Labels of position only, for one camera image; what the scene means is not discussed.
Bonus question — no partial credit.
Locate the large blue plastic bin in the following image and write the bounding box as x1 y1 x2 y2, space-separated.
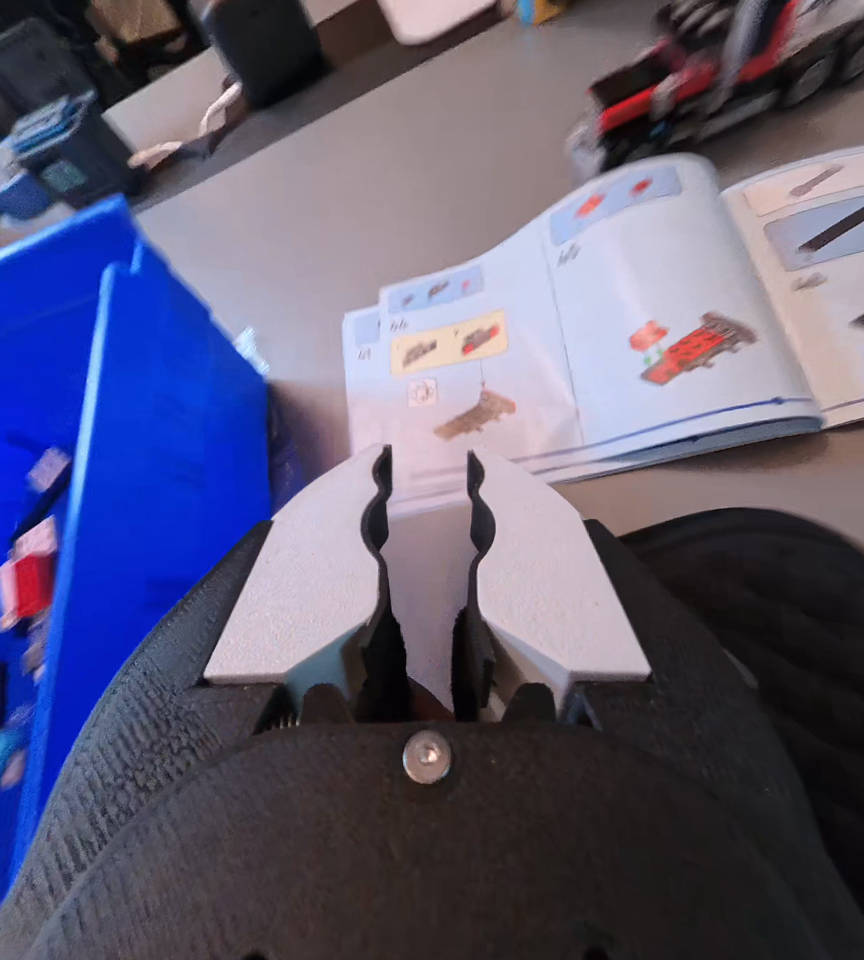
0 195 275 916

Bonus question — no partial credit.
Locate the black box device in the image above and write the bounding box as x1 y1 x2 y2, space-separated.
200 0 328 106

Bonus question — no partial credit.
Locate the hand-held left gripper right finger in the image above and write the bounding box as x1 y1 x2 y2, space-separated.
455 447 652 721

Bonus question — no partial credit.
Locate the pile of loose lego pieces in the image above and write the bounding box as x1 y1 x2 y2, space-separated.
0 447 76 934

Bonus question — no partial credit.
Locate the red black lego vehicle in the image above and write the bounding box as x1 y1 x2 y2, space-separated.
567 0 864 181

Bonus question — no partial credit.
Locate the open lego instruction booklet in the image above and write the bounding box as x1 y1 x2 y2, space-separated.
342 132 864 484

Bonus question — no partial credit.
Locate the black quilted pad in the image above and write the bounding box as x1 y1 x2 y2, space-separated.
620 507 864 960

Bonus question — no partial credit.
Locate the black battery charger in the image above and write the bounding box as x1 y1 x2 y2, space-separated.
0 90 143 222

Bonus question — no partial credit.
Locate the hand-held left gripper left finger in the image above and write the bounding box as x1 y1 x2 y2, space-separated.
204 446 407 721

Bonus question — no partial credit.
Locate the clear plastic bag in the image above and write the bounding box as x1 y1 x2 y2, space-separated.
234 327 272 379

